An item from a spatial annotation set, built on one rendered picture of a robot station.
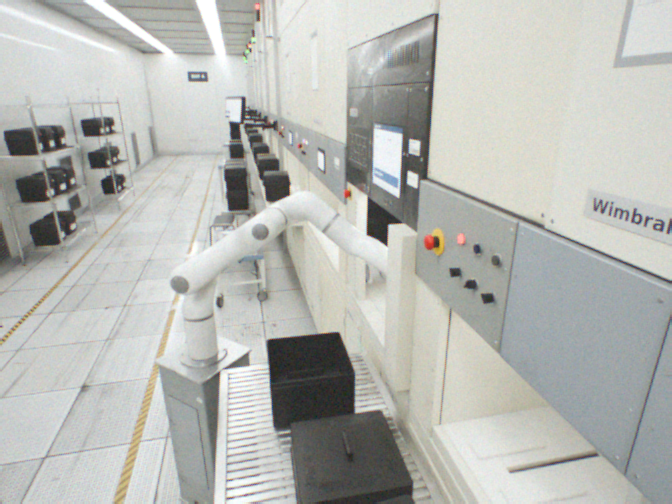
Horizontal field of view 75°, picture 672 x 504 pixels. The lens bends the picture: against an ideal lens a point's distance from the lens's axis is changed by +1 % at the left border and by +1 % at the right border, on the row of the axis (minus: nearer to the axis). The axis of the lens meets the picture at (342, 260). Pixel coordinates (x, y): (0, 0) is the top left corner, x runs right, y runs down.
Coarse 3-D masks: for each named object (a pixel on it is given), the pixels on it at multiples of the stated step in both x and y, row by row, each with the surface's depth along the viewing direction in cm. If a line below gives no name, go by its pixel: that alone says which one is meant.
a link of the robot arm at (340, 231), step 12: (336, 216) 148; (336, 228) 148; (348, 228) 149; (336, 240) 149; (348, 240) 148; (360, 240) 148; (372, 240) 146; (348, 252) 151; (360, 252) 146; (372, 252) 144; (384, 252) 143; (372, 264) 144; (384, 264) 143; (384, 276) 147
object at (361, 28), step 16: (352, 0) 169; (368, 0) 150; (384, 0) 135; (400, 0) 123; (416, 0) 113; (432, 0) 104; (352, 16) 171; (368, 16) 152; (384, 16) 137; (400, 16) 124; (416, 16) 114; (352, 32) 173; (368, 32) 154; (384, 32) 138; (352, 128) 184; (352, 144) 186; (368, 144) 164; (416, 144) 120; (352, 160) 188; (368, 160) 165; (400, 160) 132; (400, 176) 133; (416, 176) 121
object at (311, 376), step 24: (288, 336) 161; (312, 336) 163; (336, 336) 165; (288, 360) 164; (312, 360) 166; (336, 360) 169; (288, 384) 136; (312, 384) 138; (336, 384) 140; (288, 408) 139; (312, 408) 141; (336, 408) 143
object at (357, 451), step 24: (312, 432) 125; (336, 432) 125; (360, 432) 125; (384, 432) 125; (312, 456) 117; (336, 456) 117; (360, 456) 117; (384, 456) 117; (312, 480) 110; (336, 480) 109; (360, 480) 110; (384, 480) 110; (408, 480) 110
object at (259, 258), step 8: (216, 232) 447; (216, 240) 422; (248, 256) 381; (256, 256) 383; (256, 264) 476; (264, 272) 391; (256, 280) 393; (264, 280) 394; (264, 288) 396; (216, 296) 385; (264, 296) 399; (216, 304) 384
